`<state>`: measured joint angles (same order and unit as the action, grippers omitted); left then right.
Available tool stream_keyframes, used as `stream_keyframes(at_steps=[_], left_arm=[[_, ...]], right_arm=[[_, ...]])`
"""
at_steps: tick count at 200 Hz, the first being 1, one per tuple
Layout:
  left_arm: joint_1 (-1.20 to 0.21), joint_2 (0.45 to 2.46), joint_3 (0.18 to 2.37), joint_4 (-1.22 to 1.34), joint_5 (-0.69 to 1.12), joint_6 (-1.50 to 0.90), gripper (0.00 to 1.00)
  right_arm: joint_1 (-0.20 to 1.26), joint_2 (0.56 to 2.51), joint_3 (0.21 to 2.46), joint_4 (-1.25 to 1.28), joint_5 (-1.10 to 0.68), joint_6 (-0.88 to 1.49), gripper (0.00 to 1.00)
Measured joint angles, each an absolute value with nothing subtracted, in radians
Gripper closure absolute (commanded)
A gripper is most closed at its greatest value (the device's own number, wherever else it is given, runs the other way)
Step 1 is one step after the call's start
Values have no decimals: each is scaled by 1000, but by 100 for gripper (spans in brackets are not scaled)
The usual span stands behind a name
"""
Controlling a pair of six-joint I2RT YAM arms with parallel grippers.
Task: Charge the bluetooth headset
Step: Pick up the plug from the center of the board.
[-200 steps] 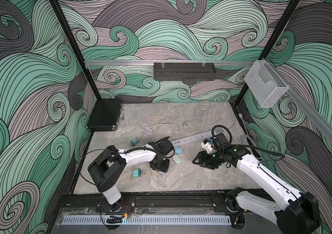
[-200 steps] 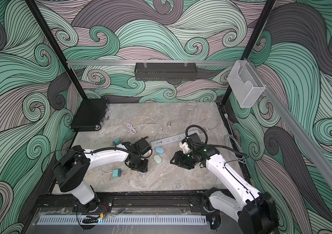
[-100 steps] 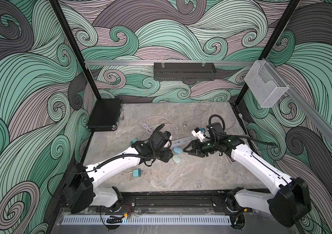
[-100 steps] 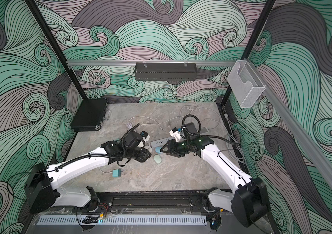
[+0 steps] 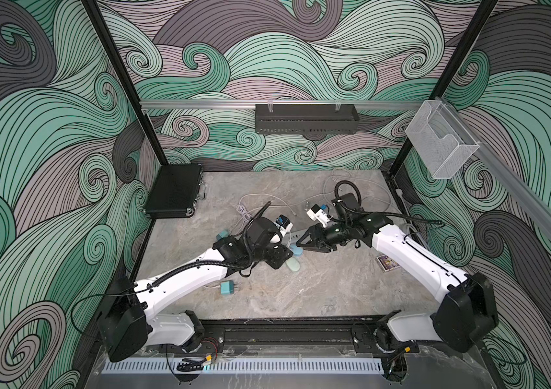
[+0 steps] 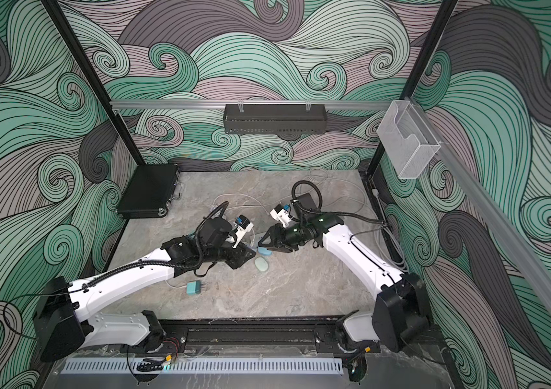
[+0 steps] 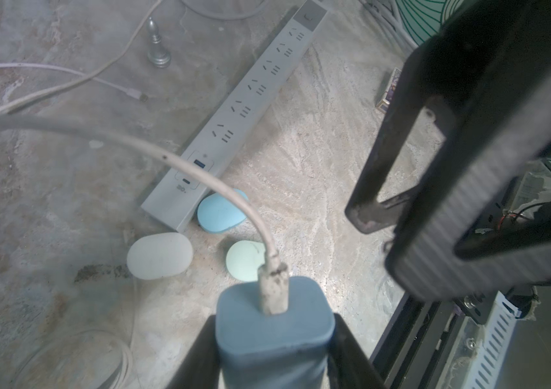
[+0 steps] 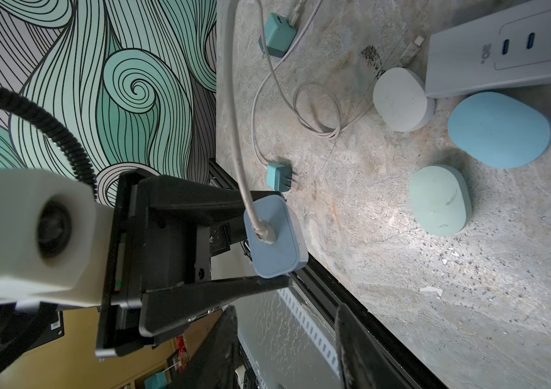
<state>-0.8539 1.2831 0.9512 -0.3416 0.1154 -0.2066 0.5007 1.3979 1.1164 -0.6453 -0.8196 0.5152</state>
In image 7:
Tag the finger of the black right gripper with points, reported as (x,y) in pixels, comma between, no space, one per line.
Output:
(420,87)

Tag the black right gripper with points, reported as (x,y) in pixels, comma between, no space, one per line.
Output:
(490,67)

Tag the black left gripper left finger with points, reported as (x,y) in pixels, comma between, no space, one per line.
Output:
(201,366)

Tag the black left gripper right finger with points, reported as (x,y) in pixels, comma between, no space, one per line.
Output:
(347,365)

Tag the blue USB wall charger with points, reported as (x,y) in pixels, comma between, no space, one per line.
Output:
(286,350)

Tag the green earbud case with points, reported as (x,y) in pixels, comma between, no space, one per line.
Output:
(243,260)

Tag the white earbud case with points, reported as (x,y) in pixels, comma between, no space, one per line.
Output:
(159,256)

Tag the blue earbud case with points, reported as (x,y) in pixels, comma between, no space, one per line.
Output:
(216,214)

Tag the white power strip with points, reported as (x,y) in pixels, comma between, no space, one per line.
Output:
(175,198)

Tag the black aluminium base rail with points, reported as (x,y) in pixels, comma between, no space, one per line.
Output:
(416,343)

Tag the white slotted cable duct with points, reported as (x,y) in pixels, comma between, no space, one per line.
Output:
(490,352)

